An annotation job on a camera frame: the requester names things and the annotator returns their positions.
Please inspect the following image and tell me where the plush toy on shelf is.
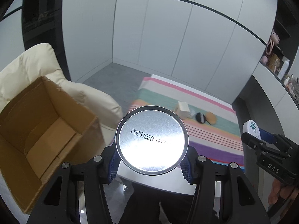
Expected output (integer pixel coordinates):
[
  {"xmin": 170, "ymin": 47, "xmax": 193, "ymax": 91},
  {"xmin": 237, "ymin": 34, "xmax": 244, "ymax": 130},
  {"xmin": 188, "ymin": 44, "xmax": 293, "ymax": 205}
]
[{"xmin": 260, "ymin": 53, "xmax": 280, "ymax": 72}]

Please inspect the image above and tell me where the white round compact case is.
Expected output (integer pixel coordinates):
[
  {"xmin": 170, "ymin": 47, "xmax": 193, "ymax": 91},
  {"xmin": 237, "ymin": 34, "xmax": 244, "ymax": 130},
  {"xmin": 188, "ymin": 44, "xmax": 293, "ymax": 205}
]
[{"xmin": 242, "ymin": 120, "xmax": 261, "ymax": 140}]

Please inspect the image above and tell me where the striped colourful rug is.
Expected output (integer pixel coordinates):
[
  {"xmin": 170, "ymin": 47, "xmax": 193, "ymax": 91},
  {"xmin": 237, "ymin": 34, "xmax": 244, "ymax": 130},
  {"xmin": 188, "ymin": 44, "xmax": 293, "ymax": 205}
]
[{"xmin": 129, "ymin": 75, "xmax": 245, "ymax": 169}]

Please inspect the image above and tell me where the person right hand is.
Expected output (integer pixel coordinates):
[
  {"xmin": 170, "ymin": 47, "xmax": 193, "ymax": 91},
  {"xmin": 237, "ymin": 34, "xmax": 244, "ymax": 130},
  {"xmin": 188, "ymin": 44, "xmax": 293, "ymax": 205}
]
[{"xmin": 268, "ymin": 179, "xmax": 298, "ymax": 206}]

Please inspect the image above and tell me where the white spray bottle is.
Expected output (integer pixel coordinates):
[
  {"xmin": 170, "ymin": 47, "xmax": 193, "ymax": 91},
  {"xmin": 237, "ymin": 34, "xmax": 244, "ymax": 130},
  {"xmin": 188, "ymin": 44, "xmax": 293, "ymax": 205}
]
[{"xmin": 278, "ymin": 59, "xmax": 289, "ymax": 80}]

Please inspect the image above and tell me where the clear plastic wrapper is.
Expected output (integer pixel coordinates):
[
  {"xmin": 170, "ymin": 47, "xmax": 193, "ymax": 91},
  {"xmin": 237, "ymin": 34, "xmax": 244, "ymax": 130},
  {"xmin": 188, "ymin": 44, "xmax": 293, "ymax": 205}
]
[{"xmin": 189, "ymin": 109, "xmax": 197, "ymax": 118}]

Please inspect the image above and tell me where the red metal tin can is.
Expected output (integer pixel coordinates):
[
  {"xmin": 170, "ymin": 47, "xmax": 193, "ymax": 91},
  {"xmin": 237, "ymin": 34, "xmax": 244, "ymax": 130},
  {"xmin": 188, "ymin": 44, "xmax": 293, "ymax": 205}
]
[{"xmin": 115, "ymin": 105, "xmax": 189, "ymax": 176}]

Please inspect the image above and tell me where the pink hanging bag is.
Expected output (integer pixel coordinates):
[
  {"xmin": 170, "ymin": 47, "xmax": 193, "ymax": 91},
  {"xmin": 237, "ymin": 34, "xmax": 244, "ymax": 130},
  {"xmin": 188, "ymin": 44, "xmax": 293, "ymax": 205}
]
[{"xmin": 266, "ymin": 30, "xmax": 280, "ymax": 56}]

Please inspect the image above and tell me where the cream padded armchair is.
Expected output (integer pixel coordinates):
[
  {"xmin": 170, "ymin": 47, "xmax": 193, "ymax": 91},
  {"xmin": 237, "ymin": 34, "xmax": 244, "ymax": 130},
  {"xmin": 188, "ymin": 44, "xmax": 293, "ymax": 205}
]
[{"xmin": 1, "ymin": 43, "xmax": 123, "ymax": 146}]

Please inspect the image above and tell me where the brown cardboard box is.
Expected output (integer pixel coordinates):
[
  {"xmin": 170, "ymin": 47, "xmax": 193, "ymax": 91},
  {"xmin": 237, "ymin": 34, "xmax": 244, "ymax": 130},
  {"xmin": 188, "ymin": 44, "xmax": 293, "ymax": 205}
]
[{"xmin": 1, "ymin": 77, "xmax": 104, "ymax": 214}]

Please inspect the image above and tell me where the white small carton box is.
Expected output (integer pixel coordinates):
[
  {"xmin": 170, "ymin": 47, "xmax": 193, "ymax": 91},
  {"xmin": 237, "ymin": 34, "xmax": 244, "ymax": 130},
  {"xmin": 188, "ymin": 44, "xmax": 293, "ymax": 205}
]
[{"xmin": 174, "ymin": 101, "xmax": 191, "ymax": 119}]

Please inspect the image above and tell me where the black wall panel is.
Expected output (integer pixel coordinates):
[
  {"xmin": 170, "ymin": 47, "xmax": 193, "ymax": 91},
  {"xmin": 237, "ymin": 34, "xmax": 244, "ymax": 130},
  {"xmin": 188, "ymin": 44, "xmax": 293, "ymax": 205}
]
[{"xmin": 21, "ymin": 0, "xmax": 71, "ymax": 80}]

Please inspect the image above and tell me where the tan makeup sponge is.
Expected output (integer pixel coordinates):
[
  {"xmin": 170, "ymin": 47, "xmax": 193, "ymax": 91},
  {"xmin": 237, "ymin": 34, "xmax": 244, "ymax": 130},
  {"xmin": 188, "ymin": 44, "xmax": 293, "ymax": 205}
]
[{"xmin": 205, "ymin": 112, "xmax": 217, "ymax": 125}]

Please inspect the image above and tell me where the black round powder puff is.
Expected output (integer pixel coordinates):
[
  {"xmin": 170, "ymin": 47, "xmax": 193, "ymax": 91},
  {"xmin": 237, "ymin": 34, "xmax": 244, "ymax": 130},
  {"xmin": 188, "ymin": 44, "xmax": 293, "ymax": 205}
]
[{"xmin": 195, "ymin": 112, "xmax": 206, "ymax": 124}]

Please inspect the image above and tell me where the white low table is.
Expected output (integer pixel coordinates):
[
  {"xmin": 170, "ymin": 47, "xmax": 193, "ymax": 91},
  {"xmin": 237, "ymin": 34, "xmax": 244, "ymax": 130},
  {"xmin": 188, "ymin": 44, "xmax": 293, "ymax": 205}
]
[{"xmin": 115, "ymin": 74, "xmax": 245, "ymax": 198}]

